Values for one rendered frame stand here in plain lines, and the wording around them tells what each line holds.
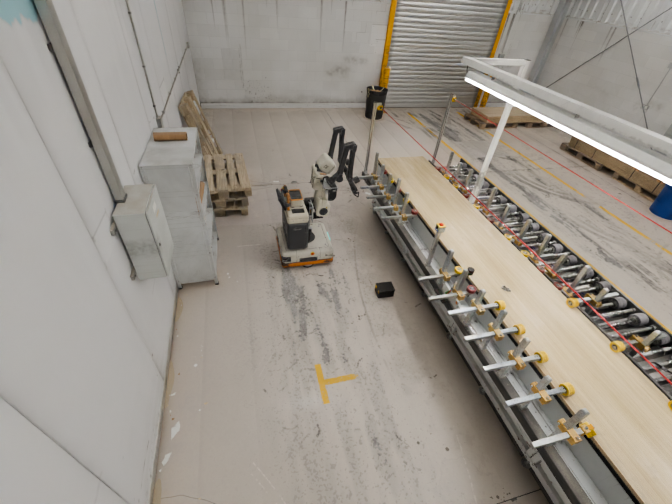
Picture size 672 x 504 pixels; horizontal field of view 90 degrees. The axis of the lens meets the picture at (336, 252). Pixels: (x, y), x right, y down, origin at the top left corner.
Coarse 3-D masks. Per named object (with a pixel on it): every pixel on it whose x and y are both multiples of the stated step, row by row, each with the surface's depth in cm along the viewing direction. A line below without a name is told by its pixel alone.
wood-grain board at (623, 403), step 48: (432, 192) 427; (480, 240) 356; (480, 288) 301; (528, 288) 305; (528, 336) 264; (576, 336) 267; (576, 384) 235; (624, 384) 238; (624, 432) 212; (624, 480) 192
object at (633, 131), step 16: (480, 64) 285; (496, 64) 312; (512, 64) 315; (528, 64) 319; (512, 80) 254; (544, 96) 229; (560, 96) 220; (576, 112) 209; (592, 112) 199; (624, 128) 184; (640, 128) 180; (496, 144) 370; (656, 144) 170; (480, 176) 396
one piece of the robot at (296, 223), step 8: (288, 192) 383; (288, 200) 378; (304, 200) 408; (288, 208) 385; (296, 208) 392; (304, 208) 393; (288, 216) 381; (296, 216) 383; (304, 216) 385; (288, 224) 389; (296, 224) 390; (304, 224) 393; (288, 232) 395; (296, 232) 397; (304, 232) 400; (288, 240) 403; (296, 240) 405; (304, 240) 408; (288, 248) 411; (296, 248) 413; (304, 248) 420
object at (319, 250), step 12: (312, 228) 454; (324, 228) 457; (312, 240) 433; (324, 240) 436; (288, 252) 413; (300, 252) 416; (312, 252) 418; (324, 252) 424; (288, 264) 421; (300, 264) 426
